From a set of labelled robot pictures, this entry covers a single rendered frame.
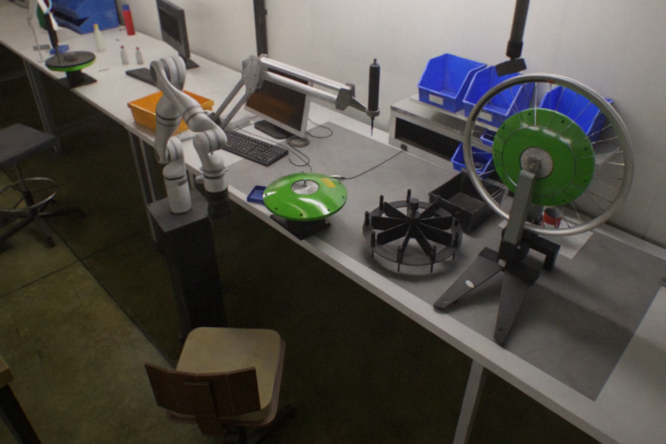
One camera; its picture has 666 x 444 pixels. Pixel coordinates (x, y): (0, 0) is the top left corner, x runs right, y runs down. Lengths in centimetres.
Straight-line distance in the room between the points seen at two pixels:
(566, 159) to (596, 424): 71
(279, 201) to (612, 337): 116
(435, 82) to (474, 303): 107
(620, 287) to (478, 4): 122
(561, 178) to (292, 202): 89
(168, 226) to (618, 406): 169
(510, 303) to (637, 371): 39
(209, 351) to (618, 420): 132
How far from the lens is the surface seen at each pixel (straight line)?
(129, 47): 440
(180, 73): 184
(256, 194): 222
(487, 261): 179
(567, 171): 163
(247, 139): 263
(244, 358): 196
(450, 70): 243
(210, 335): 205
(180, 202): 225
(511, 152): 168
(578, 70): 218
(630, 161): 159
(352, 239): 195
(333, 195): 189
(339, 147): 258
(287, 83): 201
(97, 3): 496
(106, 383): 285
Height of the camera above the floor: 211
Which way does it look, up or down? 33 degrees down
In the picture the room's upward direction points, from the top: straight up
